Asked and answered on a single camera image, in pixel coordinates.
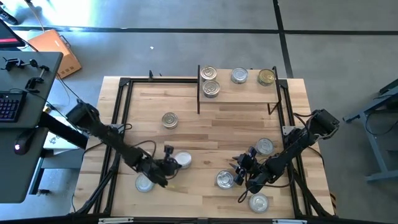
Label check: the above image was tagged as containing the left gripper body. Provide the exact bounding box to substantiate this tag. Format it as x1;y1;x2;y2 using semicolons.
146;144;175;189

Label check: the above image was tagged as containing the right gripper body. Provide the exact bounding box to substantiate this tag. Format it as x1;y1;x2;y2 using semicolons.
235;146;261;186

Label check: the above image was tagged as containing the Bumble Bee light tuna can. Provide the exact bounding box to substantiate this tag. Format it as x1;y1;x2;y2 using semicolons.
230;67;249;85
248;192;270;214
174;150;193;170

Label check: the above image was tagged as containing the green solid white albacore can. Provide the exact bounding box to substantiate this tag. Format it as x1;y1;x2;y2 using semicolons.
134;173;155;194
215;170;235;190
255;138;275;156

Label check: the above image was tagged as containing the blue red salmon can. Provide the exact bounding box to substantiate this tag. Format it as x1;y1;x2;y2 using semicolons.
161;111;180;130
200;65;218;82
202;80;221;99

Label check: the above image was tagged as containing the green can with gold lid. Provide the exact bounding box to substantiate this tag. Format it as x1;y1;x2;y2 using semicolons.
257;68;276;87

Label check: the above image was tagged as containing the white paper sheet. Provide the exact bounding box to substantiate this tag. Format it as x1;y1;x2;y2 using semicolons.
42;129;90;152

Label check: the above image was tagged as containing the black computer mouse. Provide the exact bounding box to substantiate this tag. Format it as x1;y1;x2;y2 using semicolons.
14;129;37;156

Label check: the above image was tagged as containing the dark grey desk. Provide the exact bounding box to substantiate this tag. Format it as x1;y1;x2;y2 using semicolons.
0;51;90;205

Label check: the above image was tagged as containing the black clamp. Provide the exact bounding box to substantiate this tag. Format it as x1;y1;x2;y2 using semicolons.
24;70;44;93
1;57;50;73

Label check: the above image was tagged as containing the black keyboard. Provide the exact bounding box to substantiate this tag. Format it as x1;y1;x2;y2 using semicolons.
0;90;28;123

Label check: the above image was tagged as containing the orange cardboard box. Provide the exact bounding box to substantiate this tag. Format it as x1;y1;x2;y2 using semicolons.
27;29;83;80

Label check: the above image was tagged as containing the black monitor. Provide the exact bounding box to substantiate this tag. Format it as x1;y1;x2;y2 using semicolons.
0;19;26;49

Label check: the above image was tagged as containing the person's shoe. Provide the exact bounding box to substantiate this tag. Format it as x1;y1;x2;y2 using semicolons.
0;6;19;26

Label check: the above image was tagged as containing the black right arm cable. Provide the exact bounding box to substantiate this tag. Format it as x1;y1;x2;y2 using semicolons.
237;174;295;205

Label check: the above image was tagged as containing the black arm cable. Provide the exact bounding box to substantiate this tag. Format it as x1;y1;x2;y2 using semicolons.
237;174;295;205
83;123;158;162

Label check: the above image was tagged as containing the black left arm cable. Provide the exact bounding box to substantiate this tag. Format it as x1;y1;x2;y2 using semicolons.
83;123;158;162

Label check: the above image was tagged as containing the wooden shelf with black frame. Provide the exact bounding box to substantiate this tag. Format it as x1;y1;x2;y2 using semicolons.
197;64;282;115

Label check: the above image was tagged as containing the silver metal bracket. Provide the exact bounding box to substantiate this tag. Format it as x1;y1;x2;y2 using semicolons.
98;217;134;224
272;218;308;224

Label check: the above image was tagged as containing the blue-grey metal table frame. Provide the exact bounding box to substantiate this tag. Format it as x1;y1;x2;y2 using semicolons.
343;77;398;184

